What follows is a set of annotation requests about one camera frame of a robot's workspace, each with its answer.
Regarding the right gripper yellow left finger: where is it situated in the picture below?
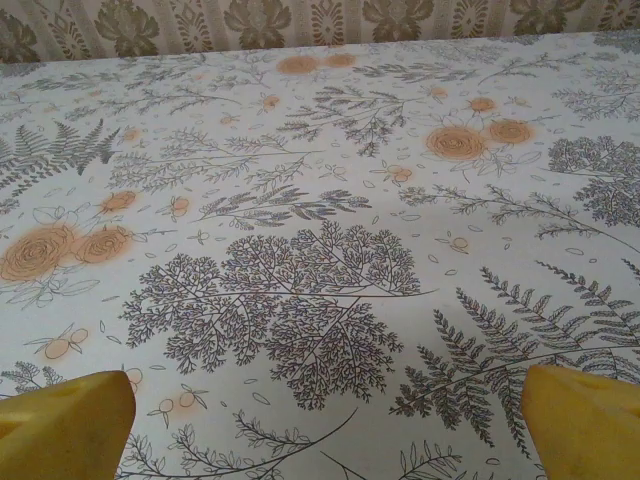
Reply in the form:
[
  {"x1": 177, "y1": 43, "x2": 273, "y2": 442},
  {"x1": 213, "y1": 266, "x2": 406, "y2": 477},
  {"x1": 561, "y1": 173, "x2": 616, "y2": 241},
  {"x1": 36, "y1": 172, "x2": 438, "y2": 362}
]
[{"x1": 0, "y1": 369, "x2": 138, "y2": 480}]

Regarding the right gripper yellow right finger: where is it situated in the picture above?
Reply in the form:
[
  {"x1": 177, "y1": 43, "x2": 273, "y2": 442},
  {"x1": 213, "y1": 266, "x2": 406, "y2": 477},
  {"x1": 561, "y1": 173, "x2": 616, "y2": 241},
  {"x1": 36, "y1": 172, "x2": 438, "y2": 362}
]
[{"x1": 519, "y1": 364, "x2": 640, "y2": 480}]

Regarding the floral patterned tablecloth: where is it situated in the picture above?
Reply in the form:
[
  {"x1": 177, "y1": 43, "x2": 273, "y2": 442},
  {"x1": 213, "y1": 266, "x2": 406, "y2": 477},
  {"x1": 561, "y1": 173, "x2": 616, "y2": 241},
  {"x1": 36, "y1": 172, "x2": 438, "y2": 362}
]
[{"x1": 0, "y1": 29, "x2": 640, "y2": 480}]

